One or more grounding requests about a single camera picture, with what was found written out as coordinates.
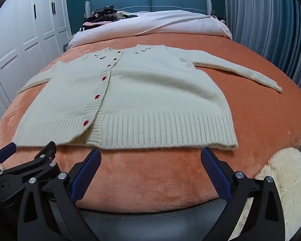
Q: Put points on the grey-blue curtain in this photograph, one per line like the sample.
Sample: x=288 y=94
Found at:
x=266 y=17

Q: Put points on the orange plush blanket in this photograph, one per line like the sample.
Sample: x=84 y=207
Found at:
x=153 y=178

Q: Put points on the white pillow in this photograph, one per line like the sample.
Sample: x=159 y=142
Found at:
x=165 y=22

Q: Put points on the dark nightstand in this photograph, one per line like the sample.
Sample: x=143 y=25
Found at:
x=66 y=47

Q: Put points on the white wardrobe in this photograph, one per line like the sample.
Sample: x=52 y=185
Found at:
x=22 y=35

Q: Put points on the pile of dark clothes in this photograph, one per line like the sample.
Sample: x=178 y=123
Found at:
x=102 y=15

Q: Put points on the blue padded headboard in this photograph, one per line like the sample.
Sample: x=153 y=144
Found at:
x=165 y=1

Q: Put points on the fluffy cream garment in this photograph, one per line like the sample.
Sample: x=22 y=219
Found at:
x=287 y=180

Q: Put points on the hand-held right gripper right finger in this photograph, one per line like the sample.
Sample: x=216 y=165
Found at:
x=215 y=174

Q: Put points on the beige fabric cushion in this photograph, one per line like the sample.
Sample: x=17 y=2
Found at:
x=153 y=93

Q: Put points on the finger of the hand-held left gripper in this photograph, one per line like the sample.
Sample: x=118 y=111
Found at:
x=6 y=150
x=44 y=155

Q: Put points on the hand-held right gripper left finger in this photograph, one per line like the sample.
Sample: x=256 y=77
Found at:
x=86 y=177

